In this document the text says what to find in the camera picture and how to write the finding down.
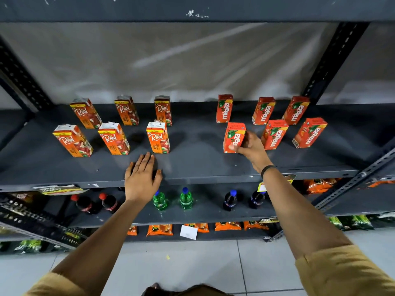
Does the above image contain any mustard yellow left sleeve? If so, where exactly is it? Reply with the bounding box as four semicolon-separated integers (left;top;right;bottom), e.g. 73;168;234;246
25;272;90;296

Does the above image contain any person's right hand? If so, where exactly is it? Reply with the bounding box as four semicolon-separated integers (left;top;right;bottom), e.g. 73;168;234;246
228;130;274;174

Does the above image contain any translucent plastic backing sheet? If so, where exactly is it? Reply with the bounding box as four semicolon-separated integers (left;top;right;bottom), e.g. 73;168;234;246
0;23;340;104

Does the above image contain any group of white-topped juice cartons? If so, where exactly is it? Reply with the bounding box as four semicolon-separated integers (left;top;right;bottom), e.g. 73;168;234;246
52;95;173;158

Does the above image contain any mustard yellow sleeve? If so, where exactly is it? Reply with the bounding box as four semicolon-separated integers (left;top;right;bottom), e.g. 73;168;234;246
25;272;90;296
295;245;395;296

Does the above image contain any dark blue-capped cola bottle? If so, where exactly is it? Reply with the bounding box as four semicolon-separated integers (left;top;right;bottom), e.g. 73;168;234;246
223;190;238;212
249;190;266;209

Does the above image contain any white paper tag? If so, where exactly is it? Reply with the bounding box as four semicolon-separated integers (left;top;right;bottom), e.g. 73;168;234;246
180;225;199;241

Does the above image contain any dark grey metal shelf rack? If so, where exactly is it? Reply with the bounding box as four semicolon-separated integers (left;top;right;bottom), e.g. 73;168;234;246
0;0;395;253

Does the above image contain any person's left forearm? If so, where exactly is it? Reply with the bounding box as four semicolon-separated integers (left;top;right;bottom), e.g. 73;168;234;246
52;199;148;288

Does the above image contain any green snack packet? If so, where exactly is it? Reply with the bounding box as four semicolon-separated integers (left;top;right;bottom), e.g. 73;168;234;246
328;216;345;230
346;215;374;230
14;240;43;253

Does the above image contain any person's right forearm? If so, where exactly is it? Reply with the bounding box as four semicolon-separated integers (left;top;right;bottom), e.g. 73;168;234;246
262;169;353;266

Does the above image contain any mustard yellow right sleeve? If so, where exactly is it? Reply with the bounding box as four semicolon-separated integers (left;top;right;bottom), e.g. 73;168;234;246
295;245;395;296

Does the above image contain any red-capped cola bottle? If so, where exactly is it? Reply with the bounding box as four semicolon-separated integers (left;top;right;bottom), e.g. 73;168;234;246
99;193;120;213
70;194;94;215

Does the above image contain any green blue-capped soda bottle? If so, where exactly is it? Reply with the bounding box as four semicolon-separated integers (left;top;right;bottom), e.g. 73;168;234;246
153;190;169;211
180;187;194;210

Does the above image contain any black wristband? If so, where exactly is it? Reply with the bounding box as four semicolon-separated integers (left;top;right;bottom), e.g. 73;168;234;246
261;165;278;179

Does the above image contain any yellow price label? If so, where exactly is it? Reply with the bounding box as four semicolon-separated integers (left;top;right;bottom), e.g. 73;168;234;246
257;175;296;193

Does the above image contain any red mango drink box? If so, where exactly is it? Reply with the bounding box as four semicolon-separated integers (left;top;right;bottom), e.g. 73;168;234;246
223;122;247;153

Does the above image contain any person's left hand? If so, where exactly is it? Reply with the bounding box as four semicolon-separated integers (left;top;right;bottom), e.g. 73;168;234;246
124;152;163;204

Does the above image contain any white and yellow shelf label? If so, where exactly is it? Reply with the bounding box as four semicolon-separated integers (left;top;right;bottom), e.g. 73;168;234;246
33;184;89;196

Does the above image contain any group of red mango cartons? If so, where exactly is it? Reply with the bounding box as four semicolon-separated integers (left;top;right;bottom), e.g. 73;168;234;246
216;94;328;150

